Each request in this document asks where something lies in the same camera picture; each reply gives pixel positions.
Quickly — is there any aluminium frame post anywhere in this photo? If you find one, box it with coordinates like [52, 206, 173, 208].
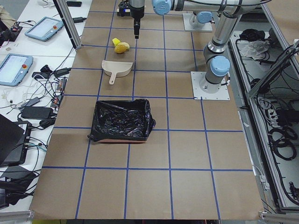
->
[53, 0, 82, 49]

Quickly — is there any black power adapter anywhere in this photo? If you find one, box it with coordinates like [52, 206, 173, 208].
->
[21, 106, 53, 119]

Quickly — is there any crumpled white cloth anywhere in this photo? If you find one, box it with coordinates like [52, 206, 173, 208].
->
[240, 40, 270, 60]

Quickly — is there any upper teach pendant tablet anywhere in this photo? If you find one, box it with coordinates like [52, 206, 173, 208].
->
[25, 16, 64, 42]

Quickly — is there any teach pendant tablet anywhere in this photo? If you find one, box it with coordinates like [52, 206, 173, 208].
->
[25, 16, 64, 42]
[0, 53, 33, 87]

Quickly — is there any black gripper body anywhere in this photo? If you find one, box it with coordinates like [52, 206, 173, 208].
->
[129, 0, 144, 27]

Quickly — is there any black laptop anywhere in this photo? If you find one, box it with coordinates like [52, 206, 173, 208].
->
[0, 115, 32, 167]

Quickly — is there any yellow sponge piece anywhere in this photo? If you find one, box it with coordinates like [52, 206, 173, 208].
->
[112, 38, 121, 47]

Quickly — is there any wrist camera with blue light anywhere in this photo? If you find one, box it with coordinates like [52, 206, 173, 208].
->
[117, 0, 130, 17]

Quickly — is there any bin with black trash bag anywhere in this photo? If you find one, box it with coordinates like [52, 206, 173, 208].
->
[87, 99, 156, 143]

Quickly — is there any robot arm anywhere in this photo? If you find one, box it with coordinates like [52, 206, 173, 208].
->
[152, 0, 265, 93]
[189, 11, 213, 31]

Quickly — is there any lower teach pendant tablet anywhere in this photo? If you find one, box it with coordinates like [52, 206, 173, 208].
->
[0, 53, 33, 87]

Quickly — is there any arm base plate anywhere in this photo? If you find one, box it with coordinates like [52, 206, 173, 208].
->
[191, 71, 230, 101]
[183, 11, 213, 32]

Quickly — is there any beige plastic dustpan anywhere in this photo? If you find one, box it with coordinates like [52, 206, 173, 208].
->
[101, 60, 133, 85]

